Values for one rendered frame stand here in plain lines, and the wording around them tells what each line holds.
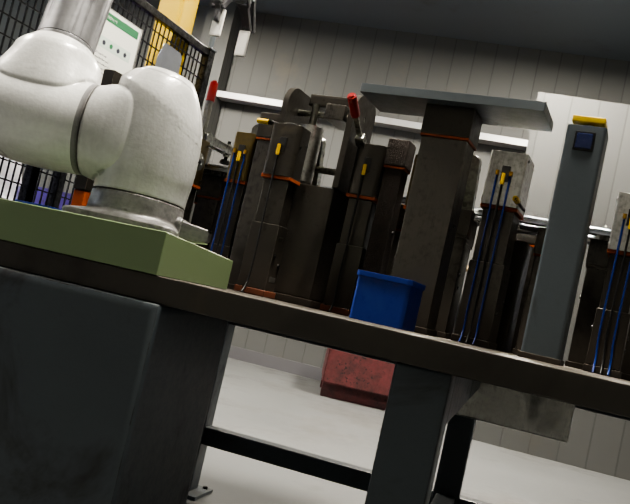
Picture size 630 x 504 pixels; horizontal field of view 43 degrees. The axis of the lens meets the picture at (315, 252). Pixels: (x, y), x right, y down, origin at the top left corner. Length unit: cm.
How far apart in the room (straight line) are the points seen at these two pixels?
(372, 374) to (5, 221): 536
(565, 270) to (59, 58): 95
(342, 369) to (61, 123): 530
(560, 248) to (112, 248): 80
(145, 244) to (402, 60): 710
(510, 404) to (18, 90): 151
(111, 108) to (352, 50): 706
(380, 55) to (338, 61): 43
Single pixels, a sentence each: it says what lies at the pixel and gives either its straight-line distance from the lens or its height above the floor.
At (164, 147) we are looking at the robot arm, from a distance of 130.
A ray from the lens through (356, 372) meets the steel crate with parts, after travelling 649.
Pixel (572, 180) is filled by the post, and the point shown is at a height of 104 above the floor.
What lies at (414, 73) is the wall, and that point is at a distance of 813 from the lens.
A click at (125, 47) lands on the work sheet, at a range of 271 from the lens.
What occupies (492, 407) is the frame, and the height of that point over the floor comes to 54.
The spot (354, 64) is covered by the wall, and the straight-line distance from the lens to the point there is 826.
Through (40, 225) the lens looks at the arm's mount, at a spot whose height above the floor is 73.
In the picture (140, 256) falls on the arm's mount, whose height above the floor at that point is 72.
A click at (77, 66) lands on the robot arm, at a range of 140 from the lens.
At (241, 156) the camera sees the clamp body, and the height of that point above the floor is 101.
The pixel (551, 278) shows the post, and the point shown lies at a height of 85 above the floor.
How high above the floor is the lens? 71
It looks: 4 degrees up
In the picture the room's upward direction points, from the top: 13 degrees clockwise
